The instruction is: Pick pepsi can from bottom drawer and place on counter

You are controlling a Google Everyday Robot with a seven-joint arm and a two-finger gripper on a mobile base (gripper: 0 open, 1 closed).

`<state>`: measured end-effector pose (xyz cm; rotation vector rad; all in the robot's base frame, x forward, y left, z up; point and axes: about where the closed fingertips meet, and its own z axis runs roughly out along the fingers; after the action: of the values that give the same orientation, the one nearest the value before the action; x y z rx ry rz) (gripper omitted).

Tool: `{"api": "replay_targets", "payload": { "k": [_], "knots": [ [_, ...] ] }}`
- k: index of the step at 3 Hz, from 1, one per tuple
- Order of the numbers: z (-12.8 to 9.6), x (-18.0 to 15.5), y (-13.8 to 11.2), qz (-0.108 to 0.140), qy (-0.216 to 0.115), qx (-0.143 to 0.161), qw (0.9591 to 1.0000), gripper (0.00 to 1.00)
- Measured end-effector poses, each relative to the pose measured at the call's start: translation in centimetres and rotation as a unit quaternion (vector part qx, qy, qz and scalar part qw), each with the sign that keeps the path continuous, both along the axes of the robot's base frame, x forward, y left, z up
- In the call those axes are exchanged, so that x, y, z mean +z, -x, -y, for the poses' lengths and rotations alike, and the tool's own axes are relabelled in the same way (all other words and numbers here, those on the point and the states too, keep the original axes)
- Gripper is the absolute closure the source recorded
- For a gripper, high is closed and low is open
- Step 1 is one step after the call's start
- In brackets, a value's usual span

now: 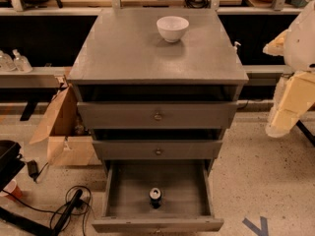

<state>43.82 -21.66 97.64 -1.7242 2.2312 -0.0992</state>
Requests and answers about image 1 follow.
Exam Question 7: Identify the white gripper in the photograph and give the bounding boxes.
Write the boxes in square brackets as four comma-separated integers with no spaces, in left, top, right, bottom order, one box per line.
[263,30,315,138]

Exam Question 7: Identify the blue pepsi can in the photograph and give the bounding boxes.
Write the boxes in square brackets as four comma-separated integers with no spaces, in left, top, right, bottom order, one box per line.
[149,188,162,208]

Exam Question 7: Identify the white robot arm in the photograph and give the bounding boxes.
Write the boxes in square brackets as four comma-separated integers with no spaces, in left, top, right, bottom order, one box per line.
[263,1,315,138]

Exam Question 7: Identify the grey wooden drawer cabinet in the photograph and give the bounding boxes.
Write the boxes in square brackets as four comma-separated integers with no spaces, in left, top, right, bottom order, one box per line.
[67,7,250,169]

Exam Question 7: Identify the grey open bottom drawer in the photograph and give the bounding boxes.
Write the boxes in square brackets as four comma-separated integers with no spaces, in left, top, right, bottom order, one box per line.
[93,160,223,233]

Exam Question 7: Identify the grey middle drawer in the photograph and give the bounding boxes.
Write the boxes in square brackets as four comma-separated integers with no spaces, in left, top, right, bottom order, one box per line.
[93,140,222,160]

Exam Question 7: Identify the grey top drawer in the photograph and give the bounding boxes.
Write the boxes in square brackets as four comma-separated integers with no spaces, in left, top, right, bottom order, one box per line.
[78,102,237,129]

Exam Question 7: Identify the black stand leg right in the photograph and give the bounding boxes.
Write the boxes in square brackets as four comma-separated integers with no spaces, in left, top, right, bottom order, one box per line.
[296,121,315,147]

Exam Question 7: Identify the white ceramic bowl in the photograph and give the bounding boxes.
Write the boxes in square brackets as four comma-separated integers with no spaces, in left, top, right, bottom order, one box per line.
[157,16,189,42]

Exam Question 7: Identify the open cardboard box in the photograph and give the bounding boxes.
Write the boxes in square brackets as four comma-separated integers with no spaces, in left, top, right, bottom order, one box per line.
[30,86,100,166]

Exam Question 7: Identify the clear sanitizer pump bottle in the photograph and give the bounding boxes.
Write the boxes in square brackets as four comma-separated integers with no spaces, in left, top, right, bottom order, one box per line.
[13,49,32,73]

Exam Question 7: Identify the black power adapter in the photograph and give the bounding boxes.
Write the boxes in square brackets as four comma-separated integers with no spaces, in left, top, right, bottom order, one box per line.
[27,160,39,179]

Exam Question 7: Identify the clear sanitizer bottle left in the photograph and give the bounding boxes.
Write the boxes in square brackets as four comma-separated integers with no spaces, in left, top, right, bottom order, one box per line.
[0,50,16,72]

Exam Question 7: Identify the black bin on left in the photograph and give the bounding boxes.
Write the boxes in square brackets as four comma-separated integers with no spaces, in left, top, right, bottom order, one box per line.
[0,140,25,191]

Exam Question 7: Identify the red plastic cup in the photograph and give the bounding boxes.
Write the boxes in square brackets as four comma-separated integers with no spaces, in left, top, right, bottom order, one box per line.
[0,179,23,202]

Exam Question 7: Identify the black chair base leg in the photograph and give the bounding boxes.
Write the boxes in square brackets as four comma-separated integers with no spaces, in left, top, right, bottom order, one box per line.
[0,189,85,236]

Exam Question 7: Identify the black floor cable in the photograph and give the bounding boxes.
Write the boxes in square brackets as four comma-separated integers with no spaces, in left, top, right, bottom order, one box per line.
[1,184,95,236]

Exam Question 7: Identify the grey metal bench rail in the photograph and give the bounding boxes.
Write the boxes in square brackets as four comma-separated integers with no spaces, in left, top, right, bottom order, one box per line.
[0,67,71,89]

